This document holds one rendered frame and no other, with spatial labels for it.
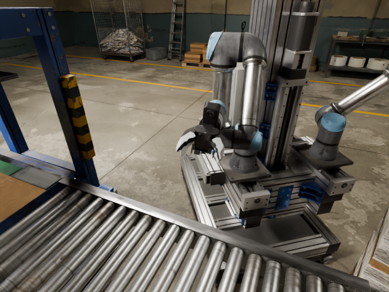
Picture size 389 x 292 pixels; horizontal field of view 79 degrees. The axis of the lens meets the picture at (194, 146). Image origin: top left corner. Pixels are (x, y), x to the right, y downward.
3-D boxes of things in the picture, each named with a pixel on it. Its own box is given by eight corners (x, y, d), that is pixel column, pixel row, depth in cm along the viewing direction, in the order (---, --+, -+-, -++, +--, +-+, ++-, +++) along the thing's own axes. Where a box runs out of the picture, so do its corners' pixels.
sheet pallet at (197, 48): (230, 64, 709) (231, 43, 679) (221, 70, 644) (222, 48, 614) (193, 61, 750) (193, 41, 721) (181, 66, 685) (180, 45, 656)
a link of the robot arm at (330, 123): (317, 142, 128) (325, 119, 121) (314, 131, 140) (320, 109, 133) (342, 145, 126) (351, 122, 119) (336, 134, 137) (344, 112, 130)
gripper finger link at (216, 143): (227, 173, 64) (216, 153, 71) (231, 155, 60) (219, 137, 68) (216, 174, 63) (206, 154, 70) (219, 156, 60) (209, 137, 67)
